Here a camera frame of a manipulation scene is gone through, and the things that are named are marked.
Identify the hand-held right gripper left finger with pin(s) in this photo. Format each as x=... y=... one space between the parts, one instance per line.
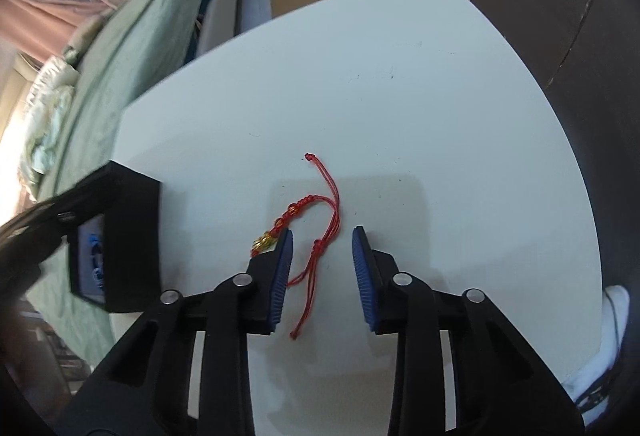
x=282 y=276

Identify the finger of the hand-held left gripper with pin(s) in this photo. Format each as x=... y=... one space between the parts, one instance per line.
x=55 y=213

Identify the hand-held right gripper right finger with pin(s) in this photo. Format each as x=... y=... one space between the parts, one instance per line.
x=362 y=276

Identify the black jewelry box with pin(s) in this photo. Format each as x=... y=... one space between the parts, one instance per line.
x=135 y=241

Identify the blue flower ornament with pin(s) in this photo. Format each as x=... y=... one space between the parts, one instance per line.
x=96 y=261

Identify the white crumpled quilt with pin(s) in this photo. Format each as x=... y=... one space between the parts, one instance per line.
x=45 y=115

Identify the green bed blanket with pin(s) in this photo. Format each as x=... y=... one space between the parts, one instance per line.
x=125 y=40

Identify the narrow pink curtain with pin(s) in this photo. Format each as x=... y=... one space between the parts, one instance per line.
x=45 y=20

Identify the white mattress side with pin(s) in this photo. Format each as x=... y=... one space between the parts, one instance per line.
x=225 y=0

